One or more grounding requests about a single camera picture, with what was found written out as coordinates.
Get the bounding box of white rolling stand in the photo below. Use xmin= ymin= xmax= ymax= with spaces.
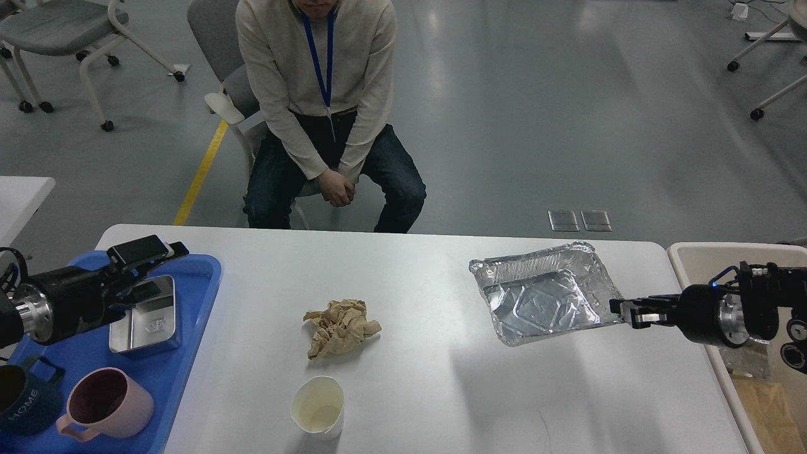
xmin=726 ymin=0 xmax=807 ymax=121

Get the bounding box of white paper cup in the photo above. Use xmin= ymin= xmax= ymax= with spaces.
xmin=290 ymin=376 xmax=345 ymax=440

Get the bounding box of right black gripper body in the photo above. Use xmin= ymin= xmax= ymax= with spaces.
xmin=675 ymin=284 xmax=750 ymax=349

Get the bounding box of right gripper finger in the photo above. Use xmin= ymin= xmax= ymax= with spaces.
xmin=609 ymin=294 xmax=680 ymax=313
xmin=622 ymin=306 xmax=676 ymax=329

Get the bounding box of square metal tin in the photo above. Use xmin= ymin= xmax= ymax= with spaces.
xmin=108 ymin=275 xmax=182 ymax=359

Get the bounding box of left floor outlet plate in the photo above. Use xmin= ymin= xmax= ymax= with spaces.
xmin=547 ymin=210 xmax=580 ymax=232

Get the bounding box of grey office chair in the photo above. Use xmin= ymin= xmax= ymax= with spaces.
xmin=187 ymin=0 xmax=328 ymax=231

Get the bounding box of seated person beige sweater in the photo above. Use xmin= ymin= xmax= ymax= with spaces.
xmin=235 ymin=1 xmax=427 ymax=233

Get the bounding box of dark blue home mug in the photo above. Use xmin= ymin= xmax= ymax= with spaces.
xmin=1 ymin=354 xmax=66 ymax=436

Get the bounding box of pink mug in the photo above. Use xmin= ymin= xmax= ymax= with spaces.
xmin=55 ymin=367 xmax=155 ymax=443

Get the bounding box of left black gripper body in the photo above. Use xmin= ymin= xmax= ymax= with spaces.
xmin=13 ymin=265 xmax=127 ymax=346

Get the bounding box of floor outlet plate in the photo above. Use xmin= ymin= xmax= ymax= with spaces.
xmin=581 ymin=210 xmax=613 ymax=232
xmin=547 ymin=210 xmax=580 ymax=232

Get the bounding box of beige plastic bin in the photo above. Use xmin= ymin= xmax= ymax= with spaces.
xmin=668 ymin=242 xmax=806 ymax=453

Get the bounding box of brown paper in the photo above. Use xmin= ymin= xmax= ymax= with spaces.
xmin=303 ymin=299 xmax=381 ymax=360

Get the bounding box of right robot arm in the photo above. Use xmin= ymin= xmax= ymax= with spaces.
xmin=609 ymin=261 xmax=806 ymax=374

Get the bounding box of white side table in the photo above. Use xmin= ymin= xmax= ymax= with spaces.
xmin=1 ymin=175 xmax=55 ymax=247

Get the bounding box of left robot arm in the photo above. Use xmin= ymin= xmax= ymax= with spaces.
xmin=1 ymin=235 xmax=189 ymax=347

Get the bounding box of right floor outlet plate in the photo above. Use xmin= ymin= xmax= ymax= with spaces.
xmin=581 ymin=210 xmax=613 ymax=232

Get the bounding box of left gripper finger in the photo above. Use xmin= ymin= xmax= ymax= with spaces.
xmin=107 ymin=235 xmax=189 ymax=269
xmin=120 ymin=281 xmax=161 ymax=308

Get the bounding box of aluminium foil tray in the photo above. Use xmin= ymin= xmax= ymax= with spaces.
xmin=468 ymin=241 xmax=623 ymax=347

